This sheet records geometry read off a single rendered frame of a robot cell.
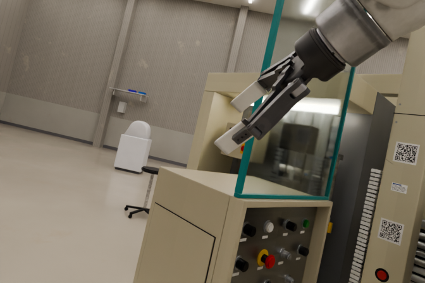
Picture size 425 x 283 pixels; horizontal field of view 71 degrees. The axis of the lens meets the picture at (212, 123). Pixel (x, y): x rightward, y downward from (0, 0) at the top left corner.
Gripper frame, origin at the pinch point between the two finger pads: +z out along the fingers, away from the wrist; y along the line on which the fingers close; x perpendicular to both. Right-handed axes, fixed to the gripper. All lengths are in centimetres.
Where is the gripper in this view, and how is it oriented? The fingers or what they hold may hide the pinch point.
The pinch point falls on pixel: (233, 122)
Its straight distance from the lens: 53.1
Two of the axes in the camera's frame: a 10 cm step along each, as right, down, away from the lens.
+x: -7.2, -6.6, -2.2
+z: -6.5, 5.4, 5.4
